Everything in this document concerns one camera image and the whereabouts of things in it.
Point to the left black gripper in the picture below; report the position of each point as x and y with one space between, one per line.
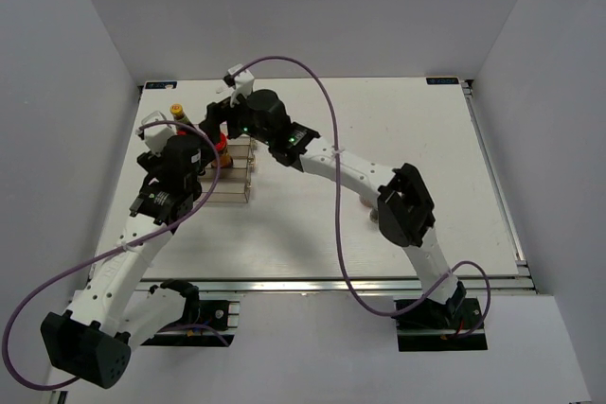
151 163

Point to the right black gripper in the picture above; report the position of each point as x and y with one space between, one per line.
217 114

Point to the green bottle yellow cap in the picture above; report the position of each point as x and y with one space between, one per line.
184 125

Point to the red lid sauce jar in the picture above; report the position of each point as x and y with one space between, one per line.
225 159

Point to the pink cap white bottle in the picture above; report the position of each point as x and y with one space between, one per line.
367 203

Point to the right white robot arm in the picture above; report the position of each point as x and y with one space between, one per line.
399 195

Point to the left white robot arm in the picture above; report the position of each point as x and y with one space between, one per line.
93 339

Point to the clear tiered acrylic rack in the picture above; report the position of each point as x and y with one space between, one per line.
235 183

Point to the left blue table label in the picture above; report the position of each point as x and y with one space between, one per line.
160 85

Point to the blue table label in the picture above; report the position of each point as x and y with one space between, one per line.
160 85
442 81

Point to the small black cap jar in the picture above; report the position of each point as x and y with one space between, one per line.
374 215

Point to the right blue table label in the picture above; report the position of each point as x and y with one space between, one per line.
442 81

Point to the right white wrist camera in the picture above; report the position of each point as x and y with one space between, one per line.
241 81

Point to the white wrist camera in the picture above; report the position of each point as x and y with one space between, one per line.
155 138
241 81

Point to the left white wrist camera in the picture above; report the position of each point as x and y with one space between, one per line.
155 138

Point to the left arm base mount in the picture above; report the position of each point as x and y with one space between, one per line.
205 322

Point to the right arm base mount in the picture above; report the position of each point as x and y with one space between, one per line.
423 330

